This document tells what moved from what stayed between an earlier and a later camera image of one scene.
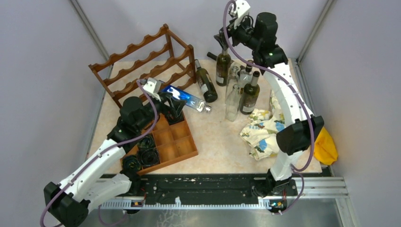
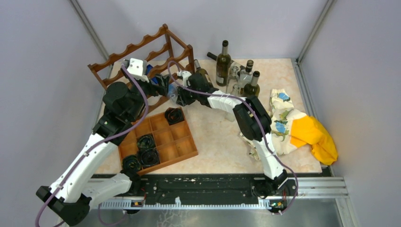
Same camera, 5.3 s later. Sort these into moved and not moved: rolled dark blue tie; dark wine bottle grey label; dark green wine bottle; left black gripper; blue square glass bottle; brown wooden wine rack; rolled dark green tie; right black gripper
Moved: blue square glass bottle; left black gripper; right black gripper
Not moved: rolled dark green tie; rolled dark blue tie; dark wine bottle grey label; dark green wine bottle; brown wooden wine rack
